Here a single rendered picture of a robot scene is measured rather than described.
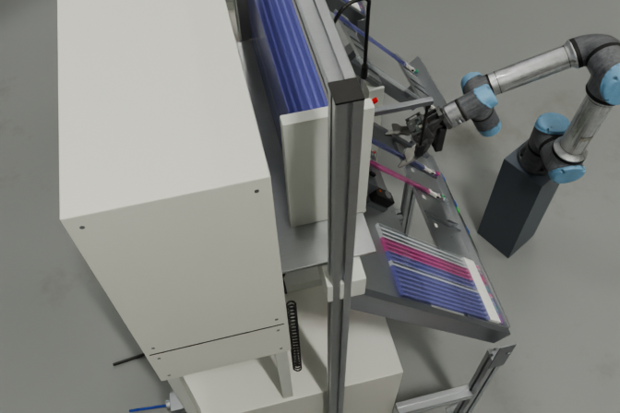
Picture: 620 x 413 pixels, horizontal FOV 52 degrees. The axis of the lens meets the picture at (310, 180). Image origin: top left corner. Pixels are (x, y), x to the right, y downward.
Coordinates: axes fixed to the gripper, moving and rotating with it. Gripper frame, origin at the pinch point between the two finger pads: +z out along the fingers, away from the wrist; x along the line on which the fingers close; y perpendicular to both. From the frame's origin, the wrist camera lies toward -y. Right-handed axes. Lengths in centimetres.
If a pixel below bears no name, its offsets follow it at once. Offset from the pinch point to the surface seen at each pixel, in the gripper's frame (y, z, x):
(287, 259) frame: 64, 16, 57
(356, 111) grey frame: 101, -17, 64
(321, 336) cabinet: -9, 44, 43
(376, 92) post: -10.6, -0.8, -34.1
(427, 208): -9.2, -1.6, 19.2
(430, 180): -20.0, -4.4, 3.6
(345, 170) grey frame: 90, -9, 63
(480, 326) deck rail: -9, -2, 60
